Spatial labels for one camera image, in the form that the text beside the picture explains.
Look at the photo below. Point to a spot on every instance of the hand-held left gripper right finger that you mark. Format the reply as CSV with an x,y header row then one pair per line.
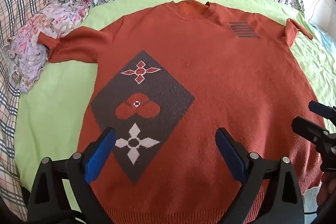
x,y
231,155

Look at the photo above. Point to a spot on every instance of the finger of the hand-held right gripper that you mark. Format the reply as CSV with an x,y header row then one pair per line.
x,y
323,109
307,128

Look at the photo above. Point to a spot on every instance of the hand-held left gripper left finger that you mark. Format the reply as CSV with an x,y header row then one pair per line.
x,y
101,153

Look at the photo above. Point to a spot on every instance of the orange knit sweater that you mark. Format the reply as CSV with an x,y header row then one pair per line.
x,y
223,69

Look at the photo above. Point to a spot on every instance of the person's right hand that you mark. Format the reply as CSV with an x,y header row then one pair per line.
x,y
328,187

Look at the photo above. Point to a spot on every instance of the light green blanket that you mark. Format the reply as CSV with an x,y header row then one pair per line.
x,y
57,98

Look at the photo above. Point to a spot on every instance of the light blue patterned cloth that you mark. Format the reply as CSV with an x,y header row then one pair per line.
x,y
324,37

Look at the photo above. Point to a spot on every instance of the pastel floral ruffled cloth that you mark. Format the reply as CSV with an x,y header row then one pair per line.
x,y
29,56

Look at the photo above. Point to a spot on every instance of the plaid bed cover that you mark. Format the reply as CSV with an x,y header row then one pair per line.
x,y
15,3

